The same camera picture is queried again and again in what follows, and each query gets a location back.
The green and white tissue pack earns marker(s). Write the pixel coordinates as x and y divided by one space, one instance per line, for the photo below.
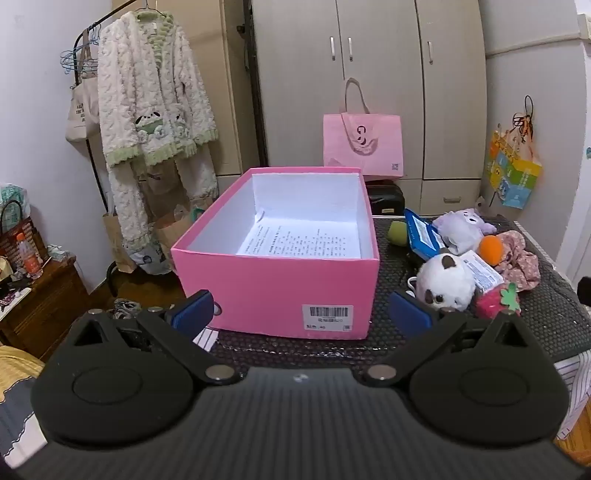
11 194

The blue tissue packet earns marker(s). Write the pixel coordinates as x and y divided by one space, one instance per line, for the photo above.
422 233

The beige cabinet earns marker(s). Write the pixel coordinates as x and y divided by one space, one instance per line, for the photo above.
226 92

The woven basket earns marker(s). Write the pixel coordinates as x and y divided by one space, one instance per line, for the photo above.
14 235

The orange drink bottle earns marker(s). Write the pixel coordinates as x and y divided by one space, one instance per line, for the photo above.
28 256

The floral fabric scrunchie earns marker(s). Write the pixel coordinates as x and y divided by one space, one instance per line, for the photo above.
521 258

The white plush toy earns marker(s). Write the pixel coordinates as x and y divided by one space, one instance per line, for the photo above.
445 281

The black suitcase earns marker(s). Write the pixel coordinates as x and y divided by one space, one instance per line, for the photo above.
385 198

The wooden nightstand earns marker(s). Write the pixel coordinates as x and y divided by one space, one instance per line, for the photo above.
51 300

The canvas tote bag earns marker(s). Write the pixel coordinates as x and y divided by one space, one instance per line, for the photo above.
81 115

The brown paper bag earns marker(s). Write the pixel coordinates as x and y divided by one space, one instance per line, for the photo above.
115 240
178 226

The pair of sneakers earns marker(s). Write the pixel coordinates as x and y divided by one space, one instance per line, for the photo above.
124 308

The white and blue packet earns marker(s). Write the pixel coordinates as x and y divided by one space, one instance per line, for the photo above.
482 270

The colourful paper bag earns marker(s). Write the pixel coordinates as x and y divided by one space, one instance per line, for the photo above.
512 175

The grey wardrobe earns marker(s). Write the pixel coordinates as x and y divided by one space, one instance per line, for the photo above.
378 69

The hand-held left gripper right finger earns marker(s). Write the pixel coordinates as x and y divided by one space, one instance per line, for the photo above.
408 314

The pink cardboard box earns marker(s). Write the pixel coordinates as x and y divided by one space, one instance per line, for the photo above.
277 286

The pink tote bag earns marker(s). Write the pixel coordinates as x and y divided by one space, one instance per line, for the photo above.
362 138

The orange carrot plush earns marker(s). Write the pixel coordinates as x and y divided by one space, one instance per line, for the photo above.
490 249

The purple plush toy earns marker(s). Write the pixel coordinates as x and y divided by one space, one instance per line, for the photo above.
464 224

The yellow quilt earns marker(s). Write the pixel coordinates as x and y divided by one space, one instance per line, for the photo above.
11 364

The black mesh mat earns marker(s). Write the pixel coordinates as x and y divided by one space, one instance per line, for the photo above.
545 314

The pink strawberry plush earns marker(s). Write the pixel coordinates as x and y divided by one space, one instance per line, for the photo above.
491 302

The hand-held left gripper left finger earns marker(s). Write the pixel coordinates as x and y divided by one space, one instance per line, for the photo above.
194 313

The striped cloth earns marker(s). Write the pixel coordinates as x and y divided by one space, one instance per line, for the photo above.
577 397

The black clothes rack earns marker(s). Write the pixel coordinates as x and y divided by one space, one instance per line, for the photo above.
94 152

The cream fluffy robe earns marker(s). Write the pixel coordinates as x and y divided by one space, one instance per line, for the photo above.
152 92

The printed paper sheet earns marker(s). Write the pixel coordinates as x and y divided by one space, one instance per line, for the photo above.
300 242

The green ball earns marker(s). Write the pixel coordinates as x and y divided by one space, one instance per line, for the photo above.
397 233

